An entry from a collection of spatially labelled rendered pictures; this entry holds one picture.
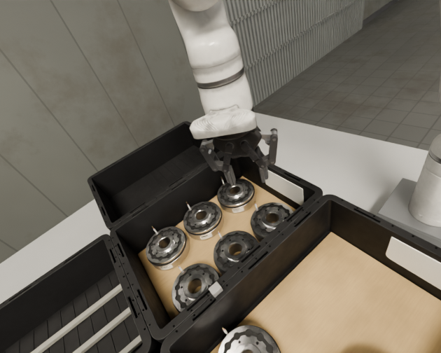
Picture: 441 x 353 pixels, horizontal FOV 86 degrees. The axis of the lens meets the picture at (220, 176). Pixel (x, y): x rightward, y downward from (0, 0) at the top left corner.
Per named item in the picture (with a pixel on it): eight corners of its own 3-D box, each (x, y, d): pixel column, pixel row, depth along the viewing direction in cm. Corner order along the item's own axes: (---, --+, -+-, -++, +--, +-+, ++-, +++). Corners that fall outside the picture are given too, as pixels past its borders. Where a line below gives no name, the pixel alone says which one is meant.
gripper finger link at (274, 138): (271, 136, 38) (264, 164, 42) (282, 137, 37) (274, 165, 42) (271, 127, 40) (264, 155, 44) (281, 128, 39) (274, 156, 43)
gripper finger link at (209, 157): (206, 137, 43) (223, 160, 46) (198, 141, 44) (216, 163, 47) (203, 146, 41) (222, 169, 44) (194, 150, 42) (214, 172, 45)
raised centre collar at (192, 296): (197, 270, 50) (197, 268, 49) (211, 286, 46) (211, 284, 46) (179, 287, 48) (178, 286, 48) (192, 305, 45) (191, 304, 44)
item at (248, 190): (237, 174, 69) (237, 173, 69) (261, 190, 62) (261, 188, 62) (211, 194, 66) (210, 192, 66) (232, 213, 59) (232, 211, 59)
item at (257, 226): (271, 197, 60) (271, 195, 59) (305, 218, 52) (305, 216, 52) (242, 221, 56) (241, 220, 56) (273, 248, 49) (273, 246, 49)
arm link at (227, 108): (192, 141, 33) (174, 100, 29) (206, 104, 41) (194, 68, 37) (257, 131, 30) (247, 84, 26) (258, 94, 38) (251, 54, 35)
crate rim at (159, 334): (236, 150, 70) (234, 144, 68) (327, 198, 49) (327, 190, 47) (113, 236, 58) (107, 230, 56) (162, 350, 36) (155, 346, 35)
